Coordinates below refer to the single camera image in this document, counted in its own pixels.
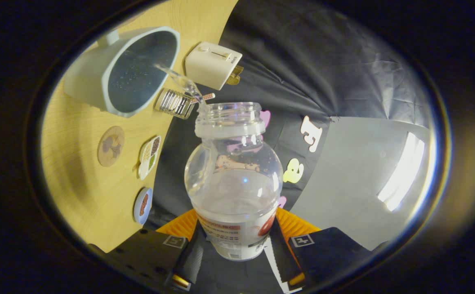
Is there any ceiling light panel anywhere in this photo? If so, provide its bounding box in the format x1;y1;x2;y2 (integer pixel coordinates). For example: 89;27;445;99
377;132;426;212

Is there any round cork coaster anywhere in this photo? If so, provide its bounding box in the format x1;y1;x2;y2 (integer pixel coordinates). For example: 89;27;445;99
97;126;126;168

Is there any wire mesh holder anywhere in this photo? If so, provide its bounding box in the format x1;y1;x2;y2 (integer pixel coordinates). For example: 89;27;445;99
154;88;195;120

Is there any white divided dish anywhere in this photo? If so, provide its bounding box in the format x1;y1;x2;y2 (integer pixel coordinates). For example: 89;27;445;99
137;136;162;181

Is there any red striped straw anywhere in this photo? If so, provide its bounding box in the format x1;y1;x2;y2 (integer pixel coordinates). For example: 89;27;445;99
190;93;216;104

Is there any blue plate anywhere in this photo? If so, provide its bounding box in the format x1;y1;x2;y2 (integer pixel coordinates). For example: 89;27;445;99
133;187;154;225

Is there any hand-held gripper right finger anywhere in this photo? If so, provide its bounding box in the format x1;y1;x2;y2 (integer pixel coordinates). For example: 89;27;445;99
268;207;375;289

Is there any pale blue cup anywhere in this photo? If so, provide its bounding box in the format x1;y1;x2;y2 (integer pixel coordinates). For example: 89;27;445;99
64;27;181;119

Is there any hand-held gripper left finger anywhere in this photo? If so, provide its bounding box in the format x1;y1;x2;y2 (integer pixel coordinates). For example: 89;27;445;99
107;209;207;292

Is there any white toaster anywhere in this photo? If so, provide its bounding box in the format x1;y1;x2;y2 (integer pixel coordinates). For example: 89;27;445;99
185;41;243;91

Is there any wooden table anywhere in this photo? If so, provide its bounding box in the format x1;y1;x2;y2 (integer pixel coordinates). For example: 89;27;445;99
40;0;239;254

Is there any brown toast slice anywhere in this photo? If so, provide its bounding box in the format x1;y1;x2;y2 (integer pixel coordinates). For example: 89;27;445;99
226;65;245;86

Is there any clear plastic juice bottle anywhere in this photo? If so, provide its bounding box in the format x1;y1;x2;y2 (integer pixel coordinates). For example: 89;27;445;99
184;102;284;261

